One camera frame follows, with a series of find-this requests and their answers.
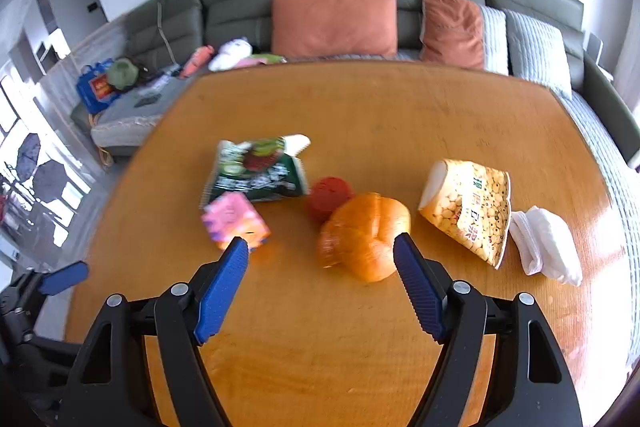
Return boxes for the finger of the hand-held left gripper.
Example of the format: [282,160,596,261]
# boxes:
[37,261,90,298]

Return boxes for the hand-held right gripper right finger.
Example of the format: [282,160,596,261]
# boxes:
[393,232,583,427]

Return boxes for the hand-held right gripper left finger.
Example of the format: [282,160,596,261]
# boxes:
[62,237,250,427]

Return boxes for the pink snack packet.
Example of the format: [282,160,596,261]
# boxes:
[201,192,272,252]

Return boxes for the orange bread bun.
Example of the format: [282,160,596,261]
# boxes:
[316,193,412,284]

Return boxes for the crushed yellow paper cup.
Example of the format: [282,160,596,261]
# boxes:
[418,158,512,270]

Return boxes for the black umbrella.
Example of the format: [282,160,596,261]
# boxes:
[15,133,42,182]
[32,159,69,204]

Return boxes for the green snack packet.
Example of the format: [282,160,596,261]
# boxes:
[200,134,312,208]

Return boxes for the red bottle cap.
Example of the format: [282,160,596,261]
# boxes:
[307,176,355,224]

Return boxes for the white sock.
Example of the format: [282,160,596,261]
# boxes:
[507,205,584,288]

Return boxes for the grey fringed sofa mat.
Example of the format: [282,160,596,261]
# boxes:
[90,74,201,154]

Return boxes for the blue shopping bag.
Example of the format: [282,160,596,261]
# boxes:
[76,59,123,115]

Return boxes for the green hat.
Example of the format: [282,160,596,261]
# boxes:
[106,58,141,90]

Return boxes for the orange plush toy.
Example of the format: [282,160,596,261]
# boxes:
[179,45,216,80]

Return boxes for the pink and green plush toy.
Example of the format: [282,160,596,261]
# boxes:
[235,53,287,68]

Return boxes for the white plush toy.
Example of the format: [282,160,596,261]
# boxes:
[207,38,252,72]

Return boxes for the narrow grey striped cushion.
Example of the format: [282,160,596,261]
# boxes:
[479,4,510,76]

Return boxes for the narrow orange cushion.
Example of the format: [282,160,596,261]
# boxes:
[419,0,487,70]

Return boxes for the wide grey striped cushion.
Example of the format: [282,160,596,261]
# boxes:
[502,8,573,100]

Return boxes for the wide orange cushion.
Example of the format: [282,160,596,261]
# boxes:
[271,0,399,59]

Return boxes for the charger cable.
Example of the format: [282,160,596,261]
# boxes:
[156,0,182,72]

